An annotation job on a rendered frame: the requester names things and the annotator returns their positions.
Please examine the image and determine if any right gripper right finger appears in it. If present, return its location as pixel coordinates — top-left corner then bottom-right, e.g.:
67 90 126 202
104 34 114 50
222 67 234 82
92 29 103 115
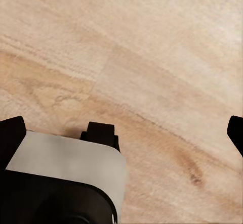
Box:
227 115 243 156

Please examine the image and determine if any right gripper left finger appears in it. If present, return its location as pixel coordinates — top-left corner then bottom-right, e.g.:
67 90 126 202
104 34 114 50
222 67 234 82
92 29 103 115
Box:
0 116 26 176

